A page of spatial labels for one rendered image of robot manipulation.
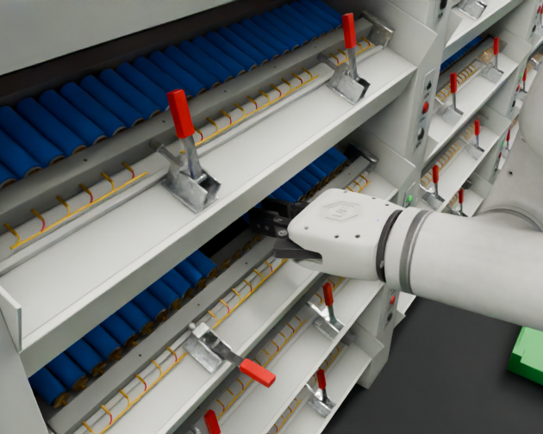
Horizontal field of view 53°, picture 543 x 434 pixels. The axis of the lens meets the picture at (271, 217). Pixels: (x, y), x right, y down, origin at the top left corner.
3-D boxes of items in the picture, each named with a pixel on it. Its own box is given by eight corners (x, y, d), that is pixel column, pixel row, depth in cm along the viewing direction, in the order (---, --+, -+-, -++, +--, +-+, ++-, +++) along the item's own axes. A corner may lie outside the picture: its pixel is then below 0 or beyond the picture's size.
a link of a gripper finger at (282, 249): (354, 244, 55) (334, 219, 60) (281, 263, 54) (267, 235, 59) (354, 253, 56) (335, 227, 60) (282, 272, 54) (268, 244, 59)
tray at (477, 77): (507, 79, 134) (545, 30, 125) (409, 182, 93) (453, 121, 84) (440, 34, 139) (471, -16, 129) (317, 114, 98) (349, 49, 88)
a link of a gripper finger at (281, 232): (299, 216, 59) (251, 205, 63) (283, 230, 57) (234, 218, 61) (302, 240, 61) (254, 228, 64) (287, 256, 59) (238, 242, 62)
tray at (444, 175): (489, 149, 145) (522, 108, 136) (395, 269, 104) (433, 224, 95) (427, 105, 150) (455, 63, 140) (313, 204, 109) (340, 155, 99)
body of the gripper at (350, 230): (424, 193, 56) (329, 176, 62) (382, 243, 49) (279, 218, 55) (424, 253, 60) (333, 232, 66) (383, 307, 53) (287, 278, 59)
